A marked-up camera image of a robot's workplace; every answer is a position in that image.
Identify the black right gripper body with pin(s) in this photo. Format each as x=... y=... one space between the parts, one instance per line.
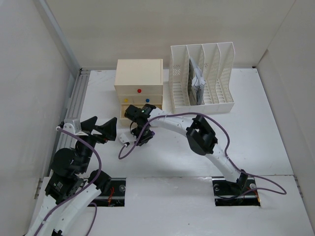
x=143 y=135

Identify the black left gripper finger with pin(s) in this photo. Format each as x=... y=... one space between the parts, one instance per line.
x=88 y=125
x=108 y=130

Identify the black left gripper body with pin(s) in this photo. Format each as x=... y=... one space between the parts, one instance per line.
x=86 y=144

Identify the cream drawer cabinet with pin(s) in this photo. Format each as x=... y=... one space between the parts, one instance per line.
x=134 y=74

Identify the Canon guide booklet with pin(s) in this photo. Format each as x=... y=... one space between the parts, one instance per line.
x=196 y=84

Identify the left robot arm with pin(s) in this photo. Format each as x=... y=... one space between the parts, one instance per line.
x=67 y=194

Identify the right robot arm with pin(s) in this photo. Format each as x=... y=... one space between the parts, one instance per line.
x=194 y=126

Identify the white four-slot file organizer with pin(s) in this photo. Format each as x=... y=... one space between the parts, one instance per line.
x=216 y=62

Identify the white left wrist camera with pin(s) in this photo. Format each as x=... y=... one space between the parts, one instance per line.
x=73 y=126

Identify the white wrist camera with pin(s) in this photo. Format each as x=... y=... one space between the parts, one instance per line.
x=124 y=139
x=73 y=126

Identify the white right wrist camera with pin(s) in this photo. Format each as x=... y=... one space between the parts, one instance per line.
x=124 y=139

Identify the aluminium frame rail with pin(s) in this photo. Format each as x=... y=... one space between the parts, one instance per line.
x=76 y=86

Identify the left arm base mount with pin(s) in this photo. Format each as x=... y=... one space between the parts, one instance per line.
x=115 y=191

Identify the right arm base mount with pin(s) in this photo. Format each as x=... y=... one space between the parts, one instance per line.
x=228 y=194

